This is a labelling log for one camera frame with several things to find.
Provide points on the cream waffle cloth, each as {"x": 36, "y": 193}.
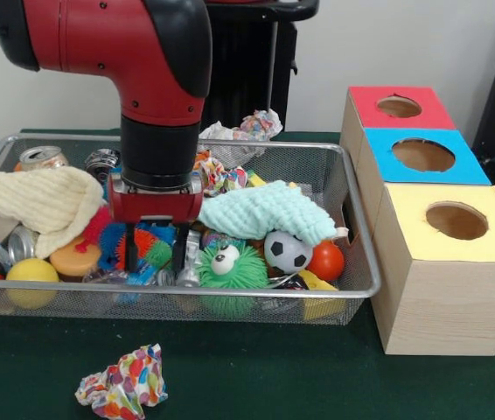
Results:
{"x": 33, "y": 199}

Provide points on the orange spiky ball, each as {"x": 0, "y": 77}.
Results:
{"x": 147, "y": 241}

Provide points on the crushed silver can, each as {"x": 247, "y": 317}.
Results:
{"x": 42, "y": 157}

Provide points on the black and white soccer ball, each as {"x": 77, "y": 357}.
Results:
{"x": 288, "y": 252}

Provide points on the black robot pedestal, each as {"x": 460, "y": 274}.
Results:
{"x": 247, "y": 79}

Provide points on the wooden box with three holes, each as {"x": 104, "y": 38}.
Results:
{"x": 444, "y": 289}

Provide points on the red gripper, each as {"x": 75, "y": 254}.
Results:
{"x": 156, "y": 206}

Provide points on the grey robot toy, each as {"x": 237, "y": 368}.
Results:
{"x": 193, "y": 262}

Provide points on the yellow cheese wedge toy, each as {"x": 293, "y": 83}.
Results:
{"x": 317, "y": 284}

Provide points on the mint green waffle cloth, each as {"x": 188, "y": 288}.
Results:
{"x": 265, "y": 210}

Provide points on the yellow ball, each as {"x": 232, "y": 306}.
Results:
{"x": 31, "y": 278}

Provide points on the red ball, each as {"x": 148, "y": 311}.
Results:
{"x": 328, "y": 260}

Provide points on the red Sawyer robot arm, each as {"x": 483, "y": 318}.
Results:
{"x": 108, "y": 44}

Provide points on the green fuzzy toy with eyes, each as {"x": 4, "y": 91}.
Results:
{"x": 240, "y": 269}

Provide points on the orange round disc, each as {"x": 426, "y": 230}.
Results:
{"x": 74, "y": 260}

